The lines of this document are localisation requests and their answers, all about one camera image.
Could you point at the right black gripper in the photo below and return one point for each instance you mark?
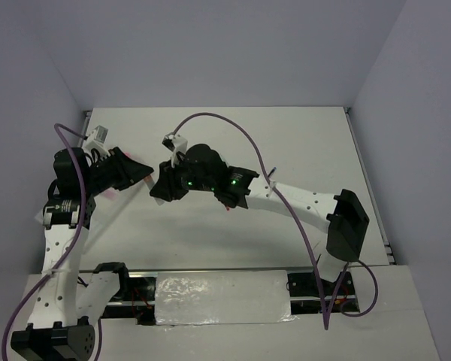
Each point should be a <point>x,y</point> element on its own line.
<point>166,186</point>

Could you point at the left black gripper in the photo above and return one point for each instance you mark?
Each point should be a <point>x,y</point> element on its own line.
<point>129,171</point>

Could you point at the purple cap highlighter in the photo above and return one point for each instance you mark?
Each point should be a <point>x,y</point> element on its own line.
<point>109,194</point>

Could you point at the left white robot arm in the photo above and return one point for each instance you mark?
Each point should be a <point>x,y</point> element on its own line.
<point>62,324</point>

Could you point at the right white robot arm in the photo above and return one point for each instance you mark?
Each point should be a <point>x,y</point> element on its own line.
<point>341,217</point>

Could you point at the clear plastic organizer tray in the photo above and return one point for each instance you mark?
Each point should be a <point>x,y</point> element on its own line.
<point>66,223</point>

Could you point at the dark blue gel pen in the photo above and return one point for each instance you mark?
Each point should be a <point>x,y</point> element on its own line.
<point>272,171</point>

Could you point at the silver foil covered panel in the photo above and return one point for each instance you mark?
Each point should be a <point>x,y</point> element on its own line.
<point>210,298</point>

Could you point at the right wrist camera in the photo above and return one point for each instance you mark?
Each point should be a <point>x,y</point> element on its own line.
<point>178,147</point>

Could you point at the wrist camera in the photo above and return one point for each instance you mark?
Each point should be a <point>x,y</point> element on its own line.
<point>178,147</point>
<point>95,140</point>

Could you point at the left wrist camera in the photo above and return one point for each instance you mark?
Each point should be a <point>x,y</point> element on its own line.
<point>95,140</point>

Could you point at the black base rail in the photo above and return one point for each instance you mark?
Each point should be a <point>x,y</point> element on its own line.
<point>137,302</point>

